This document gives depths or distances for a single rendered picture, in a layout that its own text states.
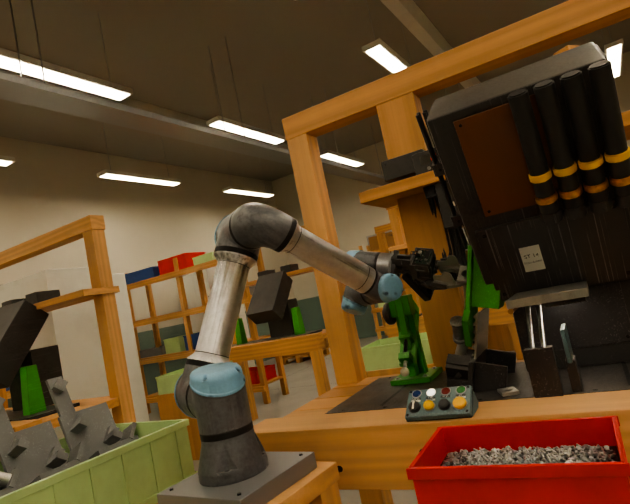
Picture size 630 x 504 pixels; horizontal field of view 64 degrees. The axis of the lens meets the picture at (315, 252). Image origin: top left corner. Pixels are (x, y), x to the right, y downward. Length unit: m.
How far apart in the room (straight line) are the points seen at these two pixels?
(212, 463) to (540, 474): 0.63
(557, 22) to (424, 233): 0.76
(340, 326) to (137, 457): 0.86
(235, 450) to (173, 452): 0.40
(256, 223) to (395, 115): 0.81
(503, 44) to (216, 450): 1.45
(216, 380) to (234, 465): 0.17
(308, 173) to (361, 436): 1.06
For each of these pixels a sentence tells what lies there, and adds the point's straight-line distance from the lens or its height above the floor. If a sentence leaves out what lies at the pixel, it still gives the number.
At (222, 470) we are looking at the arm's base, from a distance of 1.14.
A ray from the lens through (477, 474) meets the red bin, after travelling 0.87.
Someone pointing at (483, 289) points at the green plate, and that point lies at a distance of 1.36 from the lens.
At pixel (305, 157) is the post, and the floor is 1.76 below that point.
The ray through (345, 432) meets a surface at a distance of 1.29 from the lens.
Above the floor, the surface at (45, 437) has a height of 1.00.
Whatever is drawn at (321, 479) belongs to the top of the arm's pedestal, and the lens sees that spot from 1.18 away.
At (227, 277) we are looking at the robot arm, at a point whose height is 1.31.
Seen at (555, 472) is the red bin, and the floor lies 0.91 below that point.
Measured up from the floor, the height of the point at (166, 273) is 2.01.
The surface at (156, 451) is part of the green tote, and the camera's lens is 1.46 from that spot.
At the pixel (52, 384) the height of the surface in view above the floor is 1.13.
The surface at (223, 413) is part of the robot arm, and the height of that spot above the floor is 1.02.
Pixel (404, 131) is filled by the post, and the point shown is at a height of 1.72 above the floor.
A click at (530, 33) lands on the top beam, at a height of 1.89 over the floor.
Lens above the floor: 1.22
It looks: 5 degrees up
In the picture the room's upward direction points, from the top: 12 degrees counter-clockwise
